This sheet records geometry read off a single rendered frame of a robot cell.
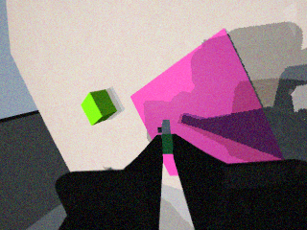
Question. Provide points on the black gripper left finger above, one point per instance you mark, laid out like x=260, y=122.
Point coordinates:
x=137, y=186

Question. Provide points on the pink flat square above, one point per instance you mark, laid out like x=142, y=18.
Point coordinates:
x=210, y=103

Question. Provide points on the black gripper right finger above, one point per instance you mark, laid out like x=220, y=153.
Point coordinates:
x=208, y=182

